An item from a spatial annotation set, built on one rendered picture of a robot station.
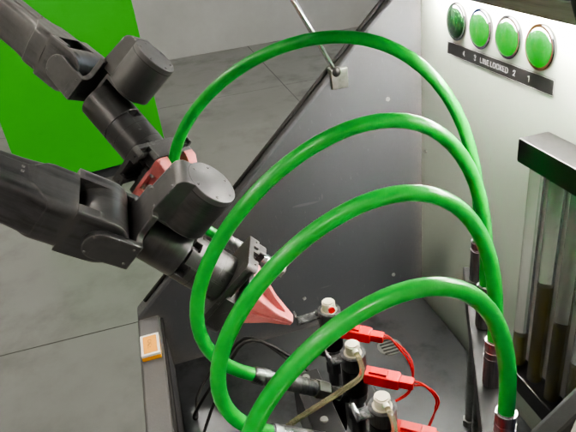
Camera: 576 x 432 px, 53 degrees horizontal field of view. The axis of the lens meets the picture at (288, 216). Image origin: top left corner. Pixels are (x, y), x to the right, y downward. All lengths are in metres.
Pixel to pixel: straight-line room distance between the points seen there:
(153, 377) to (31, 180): 0.44
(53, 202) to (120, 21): 3.35
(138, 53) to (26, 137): 3.28
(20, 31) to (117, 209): 0.35
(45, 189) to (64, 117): 3.41
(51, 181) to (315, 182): 0.51
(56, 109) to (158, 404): 3.21
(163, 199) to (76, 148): 3.47
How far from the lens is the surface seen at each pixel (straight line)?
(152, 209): 0.59
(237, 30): 7.22
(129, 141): 0.75
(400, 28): 0.95
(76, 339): 2.70
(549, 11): 0.66
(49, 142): 4.02
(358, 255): 1.08
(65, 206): 0.57
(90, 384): 2.45
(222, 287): 0.64
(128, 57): 0.76
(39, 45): 0.84
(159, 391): 0.90
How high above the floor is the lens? 1.56
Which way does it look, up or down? 29 degrees down
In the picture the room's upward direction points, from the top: 8 degrees counter-clockwise
